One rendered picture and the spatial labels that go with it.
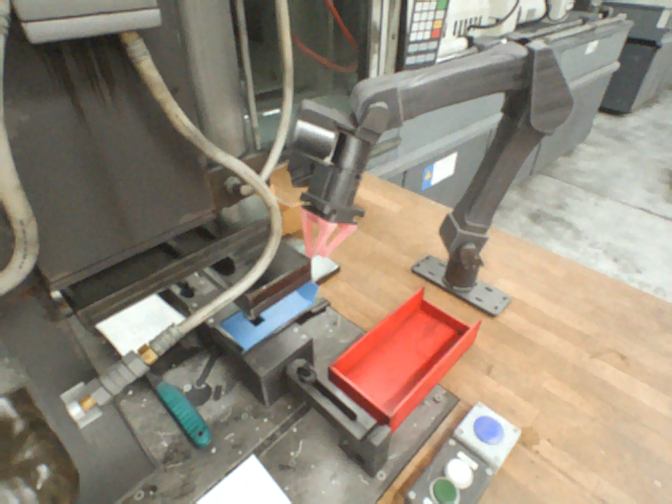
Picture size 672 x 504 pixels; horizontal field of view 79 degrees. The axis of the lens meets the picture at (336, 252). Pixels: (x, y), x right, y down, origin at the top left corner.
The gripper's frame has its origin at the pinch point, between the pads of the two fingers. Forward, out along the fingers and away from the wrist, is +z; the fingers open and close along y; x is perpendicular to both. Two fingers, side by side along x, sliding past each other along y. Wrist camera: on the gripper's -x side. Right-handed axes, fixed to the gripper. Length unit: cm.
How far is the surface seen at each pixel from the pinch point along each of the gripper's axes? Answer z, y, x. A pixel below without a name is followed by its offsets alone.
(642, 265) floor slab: -9, -235, 37
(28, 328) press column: 4.5, 40.4, 5.3
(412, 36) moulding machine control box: -56, -67, -46
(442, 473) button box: 15.8, 2.1, 32.8
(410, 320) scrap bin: 7.9, -16.7, 13.0
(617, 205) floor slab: -39, -288, 7
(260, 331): 12.5, 9.3, 2.0
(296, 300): 8.4, 2.0, 0.9
